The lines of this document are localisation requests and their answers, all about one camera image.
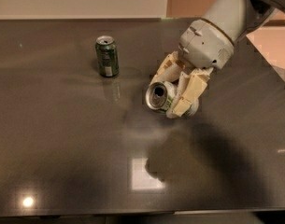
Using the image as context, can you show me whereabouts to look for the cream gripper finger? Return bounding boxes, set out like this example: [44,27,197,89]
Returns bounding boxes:
[150,51,191,84]
[166,67,213,119]

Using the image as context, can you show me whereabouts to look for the white green 7up can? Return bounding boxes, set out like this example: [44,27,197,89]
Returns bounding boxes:
[145,81,186,119]

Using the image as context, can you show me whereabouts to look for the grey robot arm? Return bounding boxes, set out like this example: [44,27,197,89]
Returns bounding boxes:
[145,0,285,119]

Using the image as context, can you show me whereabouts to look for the dark green soda can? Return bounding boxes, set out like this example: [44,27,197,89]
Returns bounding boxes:
[95,35,119,77]

